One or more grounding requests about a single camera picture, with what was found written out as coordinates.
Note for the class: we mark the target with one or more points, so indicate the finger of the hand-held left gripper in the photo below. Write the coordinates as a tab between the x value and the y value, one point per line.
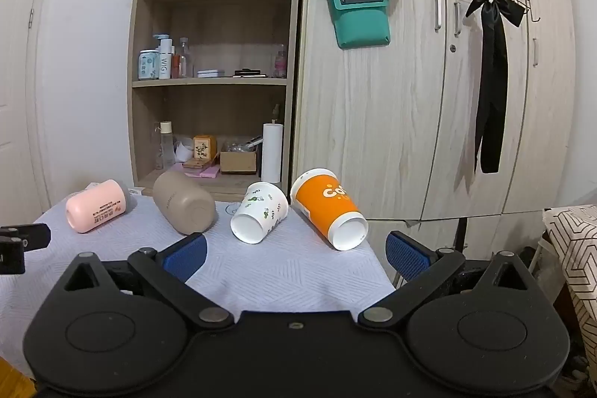
11	258
32	235

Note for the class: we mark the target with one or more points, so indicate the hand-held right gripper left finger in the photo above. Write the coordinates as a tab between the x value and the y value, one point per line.
186	257

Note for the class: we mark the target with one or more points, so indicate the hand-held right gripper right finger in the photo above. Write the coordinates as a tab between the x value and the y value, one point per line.
405	258

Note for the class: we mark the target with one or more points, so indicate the taupe cup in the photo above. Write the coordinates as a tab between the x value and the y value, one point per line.
184	202

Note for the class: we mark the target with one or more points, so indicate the pink cup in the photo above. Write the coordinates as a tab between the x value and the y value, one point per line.
95	207

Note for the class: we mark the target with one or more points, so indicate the white floral paper cup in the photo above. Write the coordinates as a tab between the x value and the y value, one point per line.
261	211

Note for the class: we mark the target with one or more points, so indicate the orange paper cup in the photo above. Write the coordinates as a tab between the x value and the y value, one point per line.
326	204

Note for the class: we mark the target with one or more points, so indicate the pink notebook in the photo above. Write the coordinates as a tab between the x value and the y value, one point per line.
207	172

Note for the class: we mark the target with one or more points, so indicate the white quilted tablecloth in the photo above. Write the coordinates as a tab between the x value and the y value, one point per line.
284	267

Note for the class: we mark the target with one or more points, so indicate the white crumpled paper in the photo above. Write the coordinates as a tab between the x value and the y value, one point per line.
184	150

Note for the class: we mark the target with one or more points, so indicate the small cardboard box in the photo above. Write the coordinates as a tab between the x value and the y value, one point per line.
238	162

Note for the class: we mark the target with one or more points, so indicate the clear bottle with beige cap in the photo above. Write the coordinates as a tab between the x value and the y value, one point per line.
165	148

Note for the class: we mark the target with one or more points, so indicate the yellow printed box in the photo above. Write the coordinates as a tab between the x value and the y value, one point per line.
205	146

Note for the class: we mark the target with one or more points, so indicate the white paper towel roll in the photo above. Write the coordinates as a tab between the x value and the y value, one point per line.
272	153

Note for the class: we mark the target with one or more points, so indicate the wooden wardrobe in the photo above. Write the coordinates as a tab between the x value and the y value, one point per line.
392	109

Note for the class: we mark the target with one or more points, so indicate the geometric patterned cloth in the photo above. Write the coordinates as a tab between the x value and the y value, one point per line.
576	249

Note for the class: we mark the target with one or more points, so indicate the white door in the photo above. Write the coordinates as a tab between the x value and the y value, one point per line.
23	62

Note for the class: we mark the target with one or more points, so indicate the flat white box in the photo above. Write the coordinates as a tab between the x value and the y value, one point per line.
211	73

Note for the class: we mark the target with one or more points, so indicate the black ribbon bow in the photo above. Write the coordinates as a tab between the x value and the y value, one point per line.
493	90

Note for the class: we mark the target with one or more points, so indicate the small red bottle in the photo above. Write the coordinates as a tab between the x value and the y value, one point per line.
175	67

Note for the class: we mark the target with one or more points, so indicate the flat black case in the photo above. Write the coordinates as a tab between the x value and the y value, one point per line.
249	73

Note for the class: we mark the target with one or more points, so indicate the blue and white jar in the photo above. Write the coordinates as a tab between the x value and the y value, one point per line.
148	66

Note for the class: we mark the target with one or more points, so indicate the white pump bottle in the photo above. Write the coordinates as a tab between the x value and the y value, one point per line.
164	62

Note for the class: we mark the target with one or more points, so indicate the clear glass bottle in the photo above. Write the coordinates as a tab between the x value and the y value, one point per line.
185	60

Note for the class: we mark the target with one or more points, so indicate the pink clear bottle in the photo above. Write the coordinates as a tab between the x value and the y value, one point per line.
280	64

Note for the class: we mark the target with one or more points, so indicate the teal pouch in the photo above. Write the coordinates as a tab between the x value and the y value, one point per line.
361	18

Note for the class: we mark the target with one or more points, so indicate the wooden shelf unit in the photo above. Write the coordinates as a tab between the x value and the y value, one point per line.
210	11

